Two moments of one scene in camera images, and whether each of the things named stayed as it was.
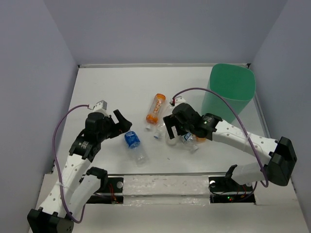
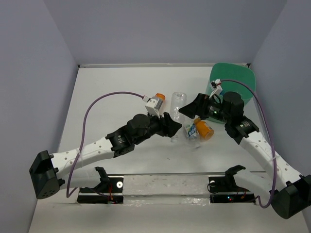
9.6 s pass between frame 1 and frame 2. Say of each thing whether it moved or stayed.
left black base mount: stayed
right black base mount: stayed
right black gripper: moved
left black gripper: moved
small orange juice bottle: moved
